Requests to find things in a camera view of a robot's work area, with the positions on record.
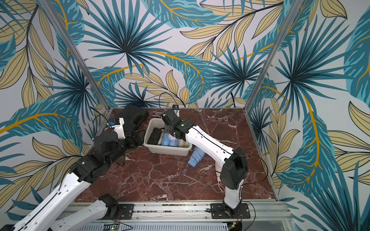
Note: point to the light blue umbrella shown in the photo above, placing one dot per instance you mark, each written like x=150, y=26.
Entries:
x=173, y=142
x=196, y=157

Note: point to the black umbrella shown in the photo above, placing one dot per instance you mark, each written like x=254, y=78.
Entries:
x=155, y=136

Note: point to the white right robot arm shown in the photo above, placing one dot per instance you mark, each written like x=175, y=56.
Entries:
x=232, y=161

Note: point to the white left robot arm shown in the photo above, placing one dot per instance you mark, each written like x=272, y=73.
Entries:
x=106, y=149

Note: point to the left aluminium corner post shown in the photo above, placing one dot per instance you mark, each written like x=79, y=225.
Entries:
x=63, y=32

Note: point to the right aluminium corner post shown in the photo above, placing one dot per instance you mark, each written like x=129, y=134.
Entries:
x=288, y=20

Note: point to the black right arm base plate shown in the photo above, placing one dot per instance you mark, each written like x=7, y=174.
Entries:
x=222, y=211

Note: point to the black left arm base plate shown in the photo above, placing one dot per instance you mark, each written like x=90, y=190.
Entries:
x=125, y=211

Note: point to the white plastic storage box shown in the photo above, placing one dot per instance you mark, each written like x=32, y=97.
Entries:
x=182, y=151

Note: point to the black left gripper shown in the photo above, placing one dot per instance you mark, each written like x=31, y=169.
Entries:
x=139, y=140

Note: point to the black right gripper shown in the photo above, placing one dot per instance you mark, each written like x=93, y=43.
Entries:
x=167, y=118

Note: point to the aluminium corner post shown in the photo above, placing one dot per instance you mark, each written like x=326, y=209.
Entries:
x=63, y=32
x=288, y=20

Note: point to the pink umbrella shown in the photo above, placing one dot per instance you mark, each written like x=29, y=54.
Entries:
x=218, y=174

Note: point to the green circuit board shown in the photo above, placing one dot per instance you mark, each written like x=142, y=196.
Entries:
x=111, y=227

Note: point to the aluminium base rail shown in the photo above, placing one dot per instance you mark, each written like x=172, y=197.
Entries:
x=192, y=215

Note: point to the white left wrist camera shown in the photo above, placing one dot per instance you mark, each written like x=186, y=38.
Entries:
x=117, y=124

